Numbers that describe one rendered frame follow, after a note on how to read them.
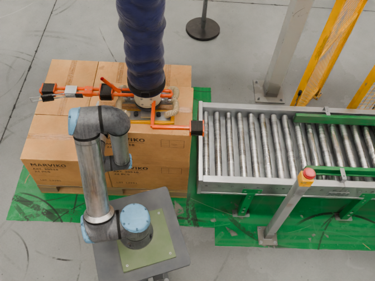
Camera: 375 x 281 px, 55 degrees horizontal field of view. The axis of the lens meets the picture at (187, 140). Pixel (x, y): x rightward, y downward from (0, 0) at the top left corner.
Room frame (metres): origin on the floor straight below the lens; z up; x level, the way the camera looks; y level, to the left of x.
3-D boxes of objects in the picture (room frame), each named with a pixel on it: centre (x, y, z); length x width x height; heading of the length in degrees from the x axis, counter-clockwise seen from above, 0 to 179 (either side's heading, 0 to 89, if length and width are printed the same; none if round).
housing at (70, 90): (1.44, 0.73, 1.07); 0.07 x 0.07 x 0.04; 4
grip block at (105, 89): (1.46, 0.52, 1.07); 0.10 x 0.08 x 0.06; 4
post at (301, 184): (1.02, -0.69, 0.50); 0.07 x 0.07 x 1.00; 3
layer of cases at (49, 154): (1.76, 0.59, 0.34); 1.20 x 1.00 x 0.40; 93
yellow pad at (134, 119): (1.38, 0.26, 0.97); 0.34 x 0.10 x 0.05; 94
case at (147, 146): (1.46, 0.28, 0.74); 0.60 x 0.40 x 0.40; 92
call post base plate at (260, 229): (1.02, -0.69, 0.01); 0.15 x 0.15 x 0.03; 3
